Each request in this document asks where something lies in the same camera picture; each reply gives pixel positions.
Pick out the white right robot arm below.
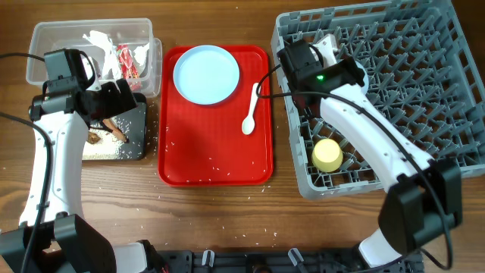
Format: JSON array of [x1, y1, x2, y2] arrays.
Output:
[[277, 40, 463, 271]]

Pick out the clear plastic waste bin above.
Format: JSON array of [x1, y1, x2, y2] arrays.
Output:
[[26, 18, 162, 98]]

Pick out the grey dishwasher rack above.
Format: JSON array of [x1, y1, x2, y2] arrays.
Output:
[[271, 1, 484, 178]]

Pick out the black waste tray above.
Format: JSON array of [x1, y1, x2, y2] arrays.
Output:
[[83, 93, 147, 161]]

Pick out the white plastic spoon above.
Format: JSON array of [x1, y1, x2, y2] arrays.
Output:
[[242, 83, 258, 135]]

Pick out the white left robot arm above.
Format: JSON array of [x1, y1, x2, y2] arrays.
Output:
[[1, 49, 153, 272]]

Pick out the large light blue plate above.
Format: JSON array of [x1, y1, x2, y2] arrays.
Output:
[[173, 45, 240, 105]]

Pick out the brown food scrap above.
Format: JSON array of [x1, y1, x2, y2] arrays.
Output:
[[87, 131, 101, 145]]

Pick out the red serving tray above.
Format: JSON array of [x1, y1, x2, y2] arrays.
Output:
[[158, 45, 274, 187]]

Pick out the white crumpled paper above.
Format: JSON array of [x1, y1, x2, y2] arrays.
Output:
[[83, 30, 151, 80]]

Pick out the brown carrot piece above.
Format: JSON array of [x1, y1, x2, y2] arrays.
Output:
[[102, 118, 128, 143]]

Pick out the white rice grains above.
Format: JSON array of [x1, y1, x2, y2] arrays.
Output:
[[83, 116, 146, 161]]

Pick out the yellow plastic cup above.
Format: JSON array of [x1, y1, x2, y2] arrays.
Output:
[[311, 139, 343, 172]]

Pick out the red snack wrapper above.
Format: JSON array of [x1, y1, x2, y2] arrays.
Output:
[[116, 44, 142, 91]]

